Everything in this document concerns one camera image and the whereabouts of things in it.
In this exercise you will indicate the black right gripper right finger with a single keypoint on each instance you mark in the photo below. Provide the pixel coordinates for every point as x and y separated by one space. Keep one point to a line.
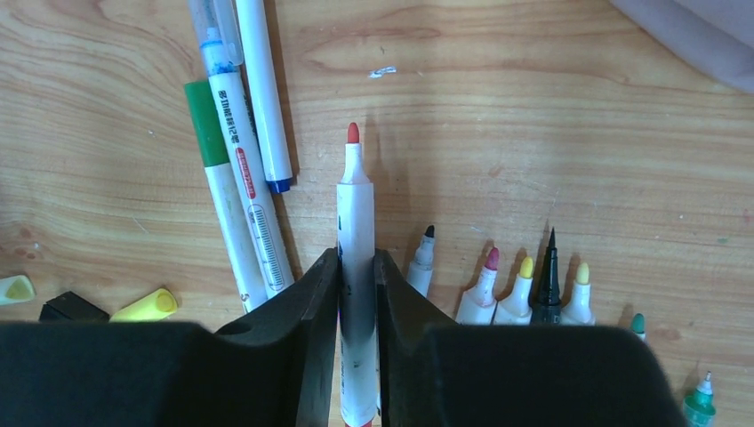
436 372

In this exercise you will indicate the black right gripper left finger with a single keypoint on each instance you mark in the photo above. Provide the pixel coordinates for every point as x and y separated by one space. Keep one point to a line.
271 367

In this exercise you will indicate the purple cap white marker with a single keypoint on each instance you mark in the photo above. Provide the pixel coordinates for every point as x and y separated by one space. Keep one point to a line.
477 305

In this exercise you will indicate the black cap white marker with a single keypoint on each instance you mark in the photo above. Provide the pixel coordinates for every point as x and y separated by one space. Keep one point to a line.
420 268

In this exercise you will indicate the yellow cap white marker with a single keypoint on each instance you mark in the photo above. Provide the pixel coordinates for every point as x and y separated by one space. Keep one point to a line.
515 309

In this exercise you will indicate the houndstooth pattern pen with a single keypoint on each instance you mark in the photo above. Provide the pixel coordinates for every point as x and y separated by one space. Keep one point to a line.
547 303

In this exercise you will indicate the bright yellow pen cap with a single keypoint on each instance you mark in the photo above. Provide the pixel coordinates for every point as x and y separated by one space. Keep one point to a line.
156 306

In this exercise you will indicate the green cap white marker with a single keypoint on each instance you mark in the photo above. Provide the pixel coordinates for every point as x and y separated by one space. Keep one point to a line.
578 311
226 200

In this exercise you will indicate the black pen cap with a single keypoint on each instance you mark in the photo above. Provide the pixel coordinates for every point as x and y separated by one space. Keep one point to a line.
71 306

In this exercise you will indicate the pale yellow pen cap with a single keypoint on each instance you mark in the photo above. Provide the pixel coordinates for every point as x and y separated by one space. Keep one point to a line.
16 289

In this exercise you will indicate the clear cap blue pen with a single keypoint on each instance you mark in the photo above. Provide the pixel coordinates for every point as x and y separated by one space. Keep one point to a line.
219 43

